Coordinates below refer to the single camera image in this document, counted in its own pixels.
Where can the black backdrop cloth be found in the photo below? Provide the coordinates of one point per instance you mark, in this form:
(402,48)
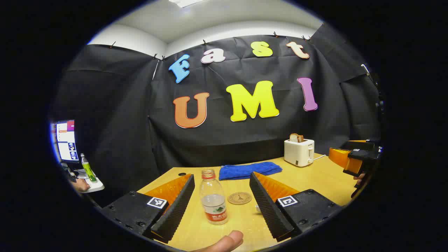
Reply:
(245,140)

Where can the ceiling light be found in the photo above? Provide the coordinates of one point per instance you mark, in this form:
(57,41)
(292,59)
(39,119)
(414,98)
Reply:
(185,2)

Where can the white side table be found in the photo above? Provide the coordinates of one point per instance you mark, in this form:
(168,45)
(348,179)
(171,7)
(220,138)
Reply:
(96,184)

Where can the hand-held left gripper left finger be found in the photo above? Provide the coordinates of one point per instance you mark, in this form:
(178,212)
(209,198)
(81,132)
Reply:
(175,213)

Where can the green bottle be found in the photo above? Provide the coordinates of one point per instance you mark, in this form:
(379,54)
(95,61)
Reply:
(88,169)

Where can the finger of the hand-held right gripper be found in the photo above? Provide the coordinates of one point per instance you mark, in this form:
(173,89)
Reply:
(364,155)
(357,145)

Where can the blue towel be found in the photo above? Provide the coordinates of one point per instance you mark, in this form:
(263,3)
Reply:
(248,170)

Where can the round brown coaster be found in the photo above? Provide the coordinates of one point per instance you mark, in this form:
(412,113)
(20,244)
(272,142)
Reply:
(239,198)

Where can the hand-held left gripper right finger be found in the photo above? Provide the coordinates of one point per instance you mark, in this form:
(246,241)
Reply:
(267,210)

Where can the bread slice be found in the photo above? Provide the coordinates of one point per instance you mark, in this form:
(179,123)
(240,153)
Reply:
(296,138)

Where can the computer monitor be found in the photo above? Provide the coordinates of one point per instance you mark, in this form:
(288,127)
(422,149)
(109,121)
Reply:
(66,140)

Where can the clear plastic water bottle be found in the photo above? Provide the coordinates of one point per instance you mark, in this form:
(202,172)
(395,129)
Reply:
(213,203)

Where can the white toaster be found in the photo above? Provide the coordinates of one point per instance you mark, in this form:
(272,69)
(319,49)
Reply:
(297,152)

